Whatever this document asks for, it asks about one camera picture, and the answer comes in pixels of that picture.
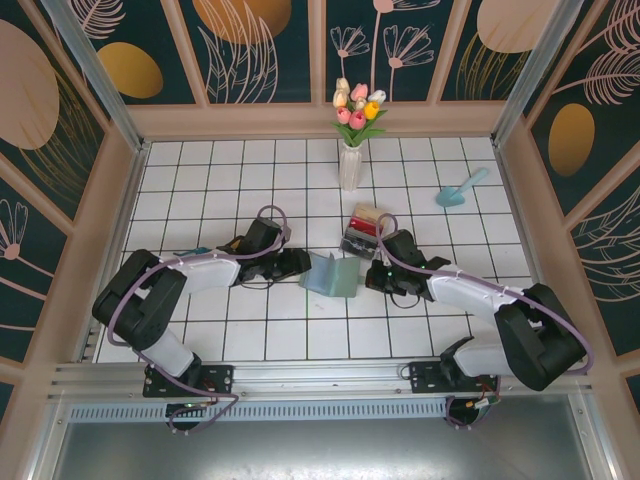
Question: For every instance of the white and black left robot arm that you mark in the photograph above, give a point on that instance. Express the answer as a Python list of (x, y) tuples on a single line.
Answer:
[(210, 272)]

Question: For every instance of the aluminium mounting rail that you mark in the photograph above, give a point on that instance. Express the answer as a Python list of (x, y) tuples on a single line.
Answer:
[(320, 377)]

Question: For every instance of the artificial tulip bouquet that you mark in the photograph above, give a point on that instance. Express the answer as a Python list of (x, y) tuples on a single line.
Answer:
[(357, 117)]

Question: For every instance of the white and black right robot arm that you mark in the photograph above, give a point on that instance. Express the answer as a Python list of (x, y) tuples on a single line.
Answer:
[(465, 295)]

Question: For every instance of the aluminium frame post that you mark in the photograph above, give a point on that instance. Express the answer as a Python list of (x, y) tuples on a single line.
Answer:
[(532, 75), (97, 75)]

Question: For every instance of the clear acrylic card box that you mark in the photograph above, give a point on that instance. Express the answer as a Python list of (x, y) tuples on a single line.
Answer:
[(350, 250)]

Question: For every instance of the white ribbed vase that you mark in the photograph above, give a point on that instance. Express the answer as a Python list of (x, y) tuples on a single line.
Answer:
[(350, 170)]

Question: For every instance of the gold credit card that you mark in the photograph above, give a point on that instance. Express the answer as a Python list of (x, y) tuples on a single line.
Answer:
[(367, 212)]

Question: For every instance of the black VIP card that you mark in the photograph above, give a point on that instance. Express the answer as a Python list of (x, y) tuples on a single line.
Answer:
[(357, 246)]

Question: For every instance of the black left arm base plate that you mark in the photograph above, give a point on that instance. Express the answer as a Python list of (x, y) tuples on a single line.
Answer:
[(220, 380)]

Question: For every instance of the red credit card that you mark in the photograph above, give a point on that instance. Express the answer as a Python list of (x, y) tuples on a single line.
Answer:
[(362, 226)]

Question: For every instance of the green leather card holder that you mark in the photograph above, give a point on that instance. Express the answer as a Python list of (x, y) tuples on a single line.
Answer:
[(340, 280)]

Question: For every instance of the light blue plastic trowel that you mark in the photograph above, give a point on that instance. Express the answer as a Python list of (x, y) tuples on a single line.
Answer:
[(450, 197)]

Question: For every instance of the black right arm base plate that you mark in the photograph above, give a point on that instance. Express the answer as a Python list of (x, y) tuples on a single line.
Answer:
[(425, 377)]

